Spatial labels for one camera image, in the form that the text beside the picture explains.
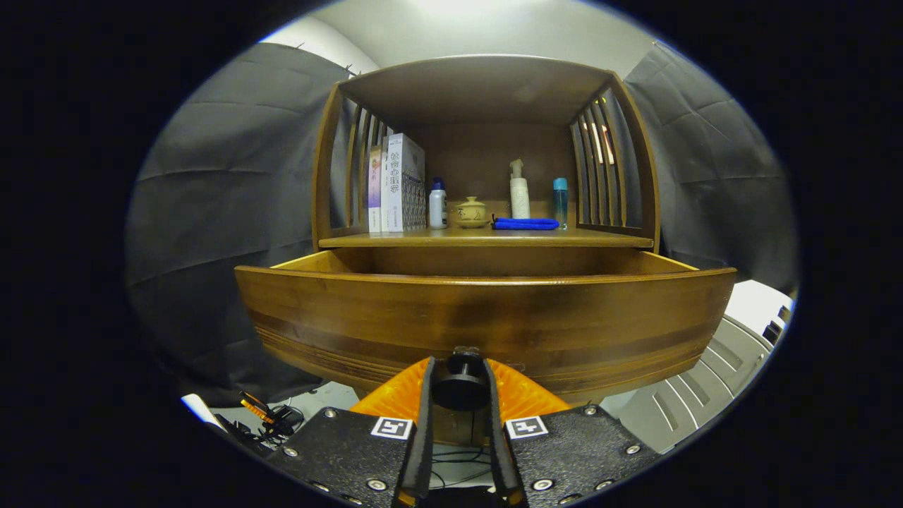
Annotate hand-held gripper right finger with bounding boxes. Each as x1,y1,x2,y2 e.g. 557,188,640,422
483,356,664,508

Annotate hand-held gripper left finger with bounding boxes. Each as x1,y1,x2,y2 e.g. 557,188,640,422
272,356,438,508

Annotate black drawer knob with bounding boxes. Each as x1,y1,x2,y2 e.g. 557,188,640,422
432,351,490,412

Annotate wooden drawer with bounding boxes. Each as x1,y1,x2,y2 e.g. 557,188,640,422
234,250,738,406

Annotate wooden countertop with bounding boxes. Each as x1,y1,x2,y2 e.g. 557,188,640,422
319,215,655,249

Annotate grey metal cabinet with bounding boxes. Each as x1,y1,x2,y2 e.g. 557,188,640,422
600,280,794,454

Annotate wooden cabinet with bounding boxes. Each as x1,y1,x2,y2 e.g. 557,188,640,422
313,55,662,447

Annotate orange black tool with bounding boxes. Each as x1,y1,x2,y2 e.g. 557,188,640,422
238,390,305,442

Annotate folded blue cloth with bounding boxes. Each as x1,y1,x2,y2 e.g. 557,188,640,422
492,217,561,231

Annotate white paper sheet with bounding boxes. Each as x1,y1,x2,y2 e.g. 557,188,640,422
181,394,221,429

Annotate yellow lidded ceramic cup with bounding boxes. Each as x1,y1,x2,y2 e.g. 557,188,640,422
454,196,490,229

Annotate white bottle blue cap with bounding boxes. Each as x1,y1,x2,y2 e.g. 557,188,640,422
429,178,448,230

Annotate white pump bottle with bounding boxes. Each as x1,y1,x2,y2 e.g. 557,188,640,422
509,159,531,219

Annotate thin purple book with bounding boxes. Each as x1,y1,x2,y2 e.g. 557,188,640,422
368,145,384,234

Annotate thick white book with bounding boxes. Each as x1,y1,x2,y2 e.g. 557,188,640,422
387,133,427,233

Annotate black backdrop cloth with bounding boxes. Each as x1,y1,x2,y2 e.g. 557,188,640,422
126,42,799,406

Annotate black floor cables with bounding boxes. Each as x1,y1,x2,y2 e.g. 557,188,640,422
432,446,495,489

